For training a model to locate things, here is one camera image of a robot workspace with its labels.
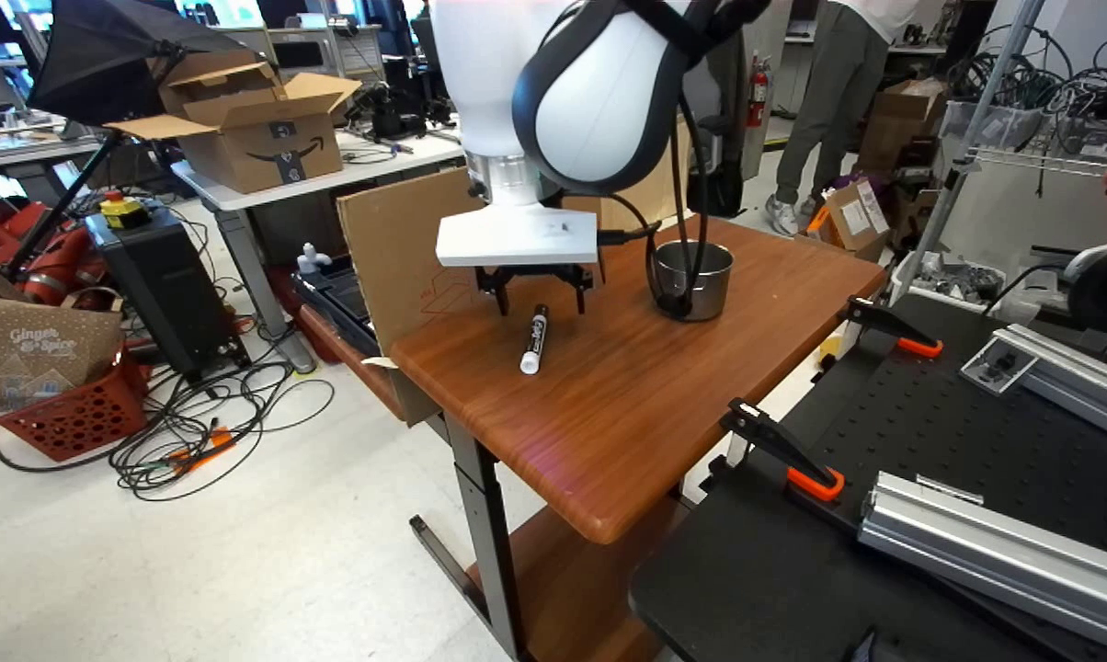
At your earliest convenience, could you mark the Franka gripper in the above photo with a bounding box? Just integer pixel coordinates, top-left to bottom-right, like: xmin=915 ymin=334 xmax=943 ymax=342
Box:
xmin=433 ymin=155 xmax=605 ymax=320

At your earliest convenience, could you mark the small silver metal pot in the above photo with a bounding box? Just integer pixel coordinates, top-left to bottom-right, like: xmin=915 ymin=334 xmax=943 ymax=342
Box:
xmin=643 ymin=234 xmax=740 ymax=329

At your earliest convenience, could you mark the light corrugated cardboard sheet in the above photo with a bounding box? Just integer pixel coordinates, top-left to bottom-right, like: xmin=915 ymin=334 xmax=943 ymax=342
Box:
xmin=341 ymin=178 xmax=483 ymax=358

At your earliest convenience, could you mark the brown cardboard panel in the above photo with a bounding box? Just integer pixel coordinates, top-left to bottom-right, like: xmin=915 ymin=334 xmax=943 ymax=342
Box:
xmin=331 ymin=123 xmax=703 ymax=359

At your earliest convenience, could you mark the black case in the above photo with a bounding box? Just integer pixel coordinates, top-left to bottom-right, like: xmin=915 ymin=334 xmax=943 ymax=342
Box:
xmin=290 ymin=260 xmax=384 ymax=359

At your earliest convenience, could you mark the small white figure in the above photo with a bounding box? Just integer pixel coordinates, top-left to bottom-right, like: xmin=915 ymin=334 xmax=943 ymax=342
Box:
xmin=293 ymin=238 xmax=340 ymax=281

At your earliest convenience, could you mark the black orange bar clamp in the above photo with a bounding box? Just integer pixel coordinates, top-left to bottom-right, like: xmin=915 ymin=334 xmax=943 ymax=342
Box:
xmin=846 ymin=293 xmax=948 ymax=363
xmin=719 ymin=396 xmax=850 ymax=510

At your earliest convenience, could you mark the open Amazon cardboard box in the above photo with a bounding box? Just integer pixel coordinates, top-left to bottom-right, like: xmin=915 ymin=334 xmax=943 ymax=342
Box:
xmin=105 ymin=53 xmax=363 ymax=200

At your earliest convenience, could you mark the small labelled cardboard box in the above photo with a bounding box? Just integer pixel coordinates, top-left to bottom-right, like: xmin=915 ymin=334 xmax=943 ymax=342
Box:
xmin=807 ymin=178 xmax=894 ymax=260

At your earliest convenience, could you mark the white side table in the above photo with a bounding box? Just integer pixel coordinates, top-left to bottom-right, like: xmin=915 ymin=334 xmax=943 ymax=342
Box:
xmin=165 ymin=125 xmax=470 ymax=372

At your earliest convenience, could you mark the person in grey trousers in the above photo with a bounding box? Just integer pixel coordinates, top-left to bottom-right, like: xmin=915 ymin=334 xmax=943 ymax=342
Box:
xmin=767 ymin=0 xmax=936 ymax=234

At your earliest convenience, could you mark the black equipment box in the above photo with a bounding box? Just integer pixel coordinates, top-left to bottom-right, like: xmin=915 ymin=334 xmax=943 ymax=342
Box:
xmin=84 ymin=212 xmax=248 ymax=380

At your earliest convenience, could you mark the brown cardboard box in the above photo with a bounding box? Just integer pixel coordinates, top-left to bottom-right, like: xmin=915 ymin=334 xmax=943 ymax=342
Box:
xmin=860 ymin=76 xmax=948 ymax=188

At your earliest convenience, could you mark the black perforated breadboard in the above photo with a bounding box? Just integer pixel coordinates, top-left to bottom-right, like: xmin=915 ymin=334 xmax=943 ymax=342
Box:
xmin=624 ymin=287 xmax=1107 ymax=662

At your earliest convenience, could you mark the yellow red emergency stop button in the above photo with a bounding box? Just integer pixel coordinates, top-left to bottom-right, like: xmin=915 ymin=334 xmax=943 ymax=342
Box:
xmin=95 ymin=190 xmax=151 ymax=234

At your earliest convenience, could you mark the red plastic basket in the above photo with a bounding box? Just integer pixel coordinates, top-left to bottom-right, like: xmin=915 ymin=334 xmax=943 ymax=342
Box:
xmin=0 ymin=352 xmax=151 ymax=467

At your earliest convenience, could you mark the white board panel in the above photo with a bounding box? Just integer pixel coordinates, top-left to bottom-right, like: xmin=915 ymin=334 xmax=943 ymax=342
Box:
xmin=930 ymin=142 xmax=1107 ymax=307

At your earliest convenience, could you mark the red tool cart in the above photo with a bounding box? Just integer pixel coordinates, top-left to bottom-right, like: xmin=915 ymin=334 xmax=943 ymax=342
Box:
xmin=0 ymin=194 xmax=95 ymax=309

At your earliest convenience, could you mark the black photo softbox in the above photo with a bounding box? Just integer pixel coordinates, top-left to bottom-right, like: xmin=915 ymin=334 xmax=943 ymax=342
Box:
xmin=3 ymin=0 xmax=268 ymax=287

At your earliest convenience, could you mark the brown paper bag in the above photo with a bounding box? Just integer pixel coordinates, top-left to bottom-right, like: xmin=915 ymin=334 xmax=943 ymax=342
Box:
xmin=0 ymin=291 xmax=125 ymax=421

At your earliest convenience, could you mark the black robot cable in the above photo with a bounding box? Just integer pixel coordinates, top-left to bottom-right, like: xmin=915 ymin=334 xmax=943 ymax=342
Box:
xmin=507 ymin=0 xmax=775 ymax=297

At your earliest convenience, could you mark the grey table leg frame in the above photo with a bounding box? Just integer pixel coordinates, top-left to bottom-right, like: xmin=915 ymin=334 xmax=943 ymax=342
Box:
xmin=404 ymin=415 xmax=543 ymax=662

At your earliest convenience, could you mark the floor cable bundle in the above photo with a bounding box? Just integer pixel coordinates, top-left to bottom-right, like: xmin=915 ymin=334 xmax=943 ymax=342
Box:
xmin=0 ymin=352 xmax=341 ymax=507

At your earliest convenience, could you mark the aluminium extrusion rail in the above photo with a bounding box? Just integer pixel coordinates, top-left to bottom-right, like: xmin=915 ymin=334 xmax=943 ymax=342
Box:
xmin=856 ymin=470 xmax=1107 ymax=662

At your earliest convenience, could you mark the aluminium rail with end plate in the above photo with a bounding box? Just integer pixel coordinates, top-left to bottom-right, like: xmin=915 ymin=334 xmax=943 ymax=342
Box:
xmin=958 ymin=320 xmax=1107 ymax=454

